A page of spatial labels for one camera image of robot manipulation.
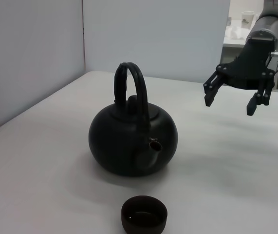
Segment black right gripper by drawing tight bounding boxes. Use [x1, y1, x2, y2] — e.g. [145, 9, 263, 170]
[203, 36, 276, 117]

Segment black round teapot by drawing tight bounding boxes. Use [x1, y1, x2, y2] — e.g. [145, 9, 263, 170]
[88, 62, 179, 176]

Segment dark brown teacup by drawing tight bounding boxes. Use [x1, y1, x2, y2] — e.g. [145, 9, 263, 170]
[121, 195, 168, 234]

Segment crumpled white tissue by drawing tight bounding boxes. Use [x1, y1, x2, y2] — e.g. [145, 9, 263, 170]
[229, 26, 248, 39]

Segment tall paper cup green logo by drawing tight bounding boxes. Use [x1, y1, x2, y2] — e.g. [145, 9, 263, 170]
[241, 11, 256, 28]

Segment white partition board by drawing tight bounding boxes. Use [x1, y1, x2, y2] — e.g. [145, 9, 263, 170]
[82, 0, 231, 83]

